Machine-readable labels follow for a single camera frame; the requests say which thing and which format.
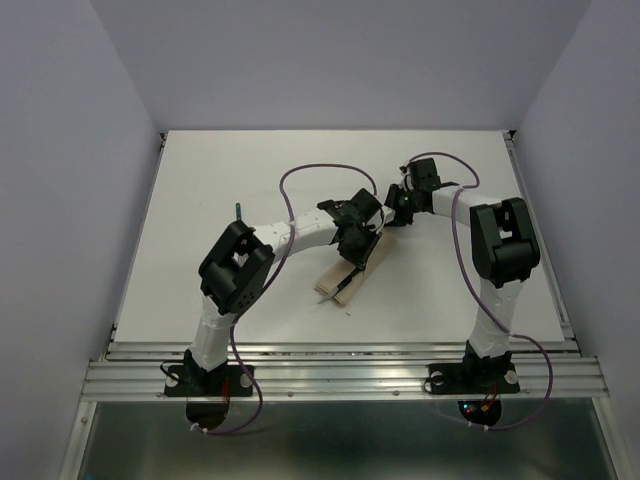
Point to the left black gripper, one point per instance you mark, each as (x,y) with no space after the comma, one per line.
(359,258)

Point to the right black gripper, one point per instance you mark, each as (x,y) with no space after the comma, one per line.
(390,201)

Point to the silver knife teal handle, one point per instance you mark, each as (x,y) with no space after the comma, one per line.
(336,279)

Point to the beige cloth napkin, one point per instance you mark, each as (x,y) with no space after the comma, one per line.
(380,252)

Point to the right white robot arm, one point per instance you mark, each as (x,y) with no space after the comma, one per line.
(494,239)

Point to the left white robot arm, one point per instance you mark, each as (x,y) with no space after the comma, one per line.
(234,273)

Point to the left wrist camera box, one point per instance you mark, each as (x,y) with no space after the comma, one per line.
(387,214)

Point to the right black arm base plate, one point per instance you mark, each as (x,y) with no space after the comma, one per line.
(449,379)

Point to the aluminium rail frame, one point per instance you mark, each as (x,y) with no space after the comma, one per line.
(350,411)

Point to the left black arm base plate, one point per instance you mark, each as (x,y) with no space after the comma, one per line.
(226,381)

